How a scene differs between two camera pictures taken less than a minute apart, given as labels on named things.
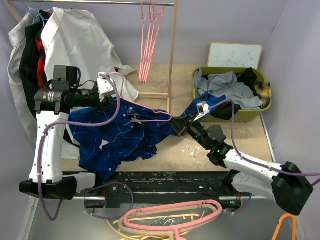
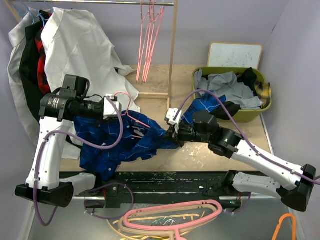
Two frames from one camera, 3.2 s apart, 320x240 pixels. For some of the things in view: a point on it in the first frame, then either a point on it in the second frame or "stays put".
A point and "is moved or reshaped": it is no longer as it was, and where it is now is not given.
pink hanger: (170, 118) -> (128, 114)
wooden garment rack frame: (164, 96) stays put
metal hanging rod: (92, 2) stays put
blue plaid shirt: (118, 131) is moved or reshaped
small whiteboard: (234, 55) stays put
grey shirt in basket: (225, 83) stays put
